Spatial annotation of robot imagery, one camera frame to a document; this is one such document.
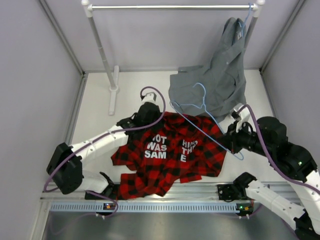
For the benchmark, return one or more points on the grey button shirt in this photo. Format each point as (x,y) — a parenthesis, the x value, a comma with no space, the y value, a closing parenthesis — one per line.
(214,88)

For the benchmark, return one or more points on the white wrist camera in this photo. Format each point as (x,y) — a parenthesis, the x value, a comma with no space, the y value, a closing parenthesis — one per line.
(240,113)
(150,97)

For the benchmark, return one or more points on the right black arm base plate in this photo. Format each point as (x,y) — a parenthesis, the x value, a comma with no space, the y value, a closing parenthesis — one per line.
(230,192)

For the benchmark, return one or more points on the red black plaid shirt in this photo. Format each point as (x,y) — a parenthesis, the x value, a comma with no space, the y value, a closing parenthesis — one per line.
(179,148)

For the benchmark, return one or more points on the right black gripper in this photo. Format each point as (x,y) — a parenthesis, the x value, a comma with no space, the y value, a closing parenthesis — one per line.
(230,139)

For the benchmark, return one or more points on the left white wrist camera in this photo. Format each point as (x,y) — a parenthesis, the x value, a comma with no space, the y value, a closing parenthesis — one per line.
(150,97)

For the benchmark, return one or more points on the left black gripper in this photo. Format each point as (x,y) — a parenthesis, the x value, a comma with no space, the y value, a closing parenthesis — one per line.
(158,114)

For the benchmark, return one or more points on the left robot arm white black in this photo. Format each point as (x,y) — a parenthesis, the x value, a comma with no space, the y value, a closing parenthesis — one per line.
(67,165)

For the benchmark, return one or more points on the grey slotted cable duct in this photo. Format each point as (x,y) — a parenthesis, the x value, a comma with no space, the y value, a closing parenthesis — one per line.
(149,207)

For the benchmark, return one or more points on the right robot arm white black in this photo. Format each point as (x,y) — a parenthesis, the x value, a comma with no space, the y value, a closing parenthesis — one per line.
(296,166)

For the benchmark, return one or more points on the aluminium mounting rail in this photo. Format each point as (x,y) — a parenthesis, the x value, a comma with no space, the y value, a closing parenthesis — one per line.
(187,193)

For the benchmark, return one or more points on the blue hanger holding grey shirt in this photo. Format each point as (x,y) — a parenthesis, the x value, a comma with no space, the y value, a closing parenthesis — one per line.
(243,24)

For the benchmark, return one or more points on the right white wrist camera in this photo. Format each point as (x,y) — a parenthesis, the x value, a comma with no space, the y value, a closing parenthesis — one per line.
(240,113)

